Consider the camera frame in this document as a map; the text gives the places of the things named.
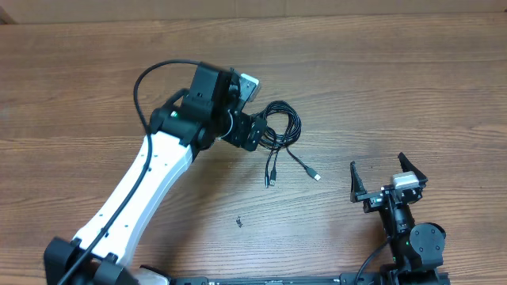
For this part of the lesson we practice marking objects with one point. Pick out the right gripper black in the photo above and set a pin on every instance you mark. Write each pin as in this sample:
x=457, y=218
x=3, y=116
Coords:
x=387, y=192

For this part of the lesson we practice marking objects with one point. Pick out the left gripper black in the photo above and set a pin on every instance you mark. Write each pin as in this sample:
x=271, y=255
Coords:
x=242, y=123

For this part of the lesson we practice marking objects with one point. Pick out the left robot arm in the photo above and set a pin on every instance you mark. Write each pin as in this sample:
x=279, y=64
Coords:
x=190, y=121

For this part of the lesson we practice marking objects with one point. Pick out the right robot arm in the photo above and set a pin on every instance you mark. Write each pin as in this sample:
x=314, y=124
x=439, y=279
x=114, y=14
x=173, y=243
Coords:
x=417, y=249

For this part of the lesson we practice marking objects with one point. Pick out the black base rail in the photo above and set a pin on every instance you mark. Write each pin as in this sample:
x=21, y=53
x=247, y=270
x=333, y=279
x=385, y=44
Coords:
x=343, y=279

